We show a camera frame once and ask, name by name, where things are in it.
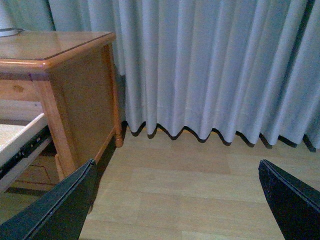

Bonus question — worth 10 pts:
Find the wooden drawer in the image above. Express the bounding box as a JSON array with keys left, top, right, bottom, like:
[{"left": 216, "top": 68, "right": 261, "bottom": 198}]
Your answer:
[
  {"left": 0, "top": 100, "right": 52, "bottom": 193},
  {"left": 10, "top": 151, "right": 60, "bottom": 191}
]

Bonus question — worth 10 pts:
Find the wooden nightstand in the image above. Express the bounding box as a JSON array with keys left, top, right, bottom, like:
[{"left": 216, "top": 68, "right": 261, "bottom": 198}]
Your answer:
[{"left": 0, "top": 31, "right": 123, "bottom": 179}]

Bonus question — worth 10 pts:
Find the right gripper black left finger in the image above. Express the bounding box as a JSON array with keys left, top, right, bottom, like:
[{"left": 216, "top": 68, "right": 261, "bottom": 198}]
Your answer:
[{"left": 0, "top": 159, "right": 97, "bottom": 240}]

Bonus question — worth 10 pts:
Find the white cylindrical air purifier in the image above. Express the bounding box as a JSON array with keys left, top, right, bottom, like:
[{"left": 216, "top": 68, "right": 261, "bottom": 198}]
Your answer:
[{"left": 0, "top": 0, "right": 24, "bottom": 38}]

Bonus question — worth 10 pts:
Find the grey curtain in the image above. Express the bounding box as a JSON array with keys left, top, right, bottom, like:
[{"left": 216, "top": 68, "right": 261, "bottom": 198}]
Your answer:
[{"left": 1, "top": 0, "right": 320, "bottom": 149}]

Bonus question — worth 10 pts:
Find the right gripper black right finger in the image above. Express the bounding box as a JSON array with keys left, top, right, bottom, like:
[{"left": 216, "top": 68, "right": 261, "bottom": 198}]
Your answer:
[{"left": 258, "top": 159, "right": 320, "bottom": 240}]

